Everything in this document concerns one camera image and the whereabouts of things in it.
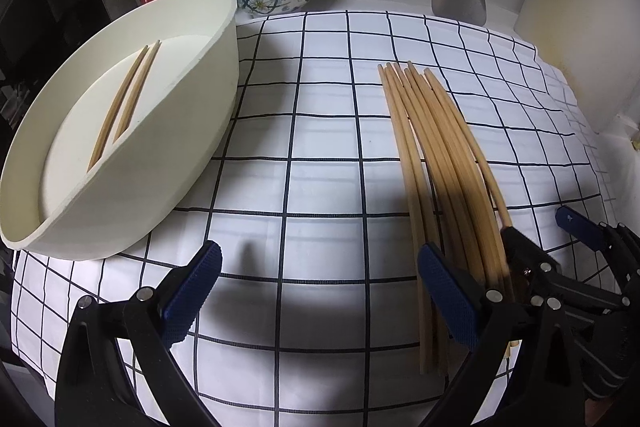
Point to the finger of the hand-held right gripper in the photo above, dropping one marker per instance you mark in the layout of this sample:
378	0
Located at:
530	257
580	227

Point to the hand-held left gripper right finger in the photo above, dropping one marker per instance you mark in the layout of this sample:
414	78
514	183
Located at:
447	302

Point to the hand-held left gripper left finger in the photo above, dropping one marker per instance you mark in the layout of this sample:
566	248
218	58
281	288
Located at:
192	292

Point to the bundle of wooden chopsticks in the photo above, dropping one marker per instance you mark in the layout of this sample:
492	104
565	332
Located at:
440	167

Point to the cream oval tray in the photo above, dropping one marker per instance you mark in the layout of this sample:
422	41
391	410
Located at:
165	167

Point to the pair of chopsticks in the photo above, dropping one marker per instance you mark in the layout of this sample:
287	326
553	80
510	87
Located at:
117	109

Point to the white black-checked tablecloth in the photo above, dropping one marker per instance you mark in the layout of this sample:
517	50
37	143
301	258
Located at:
310	147

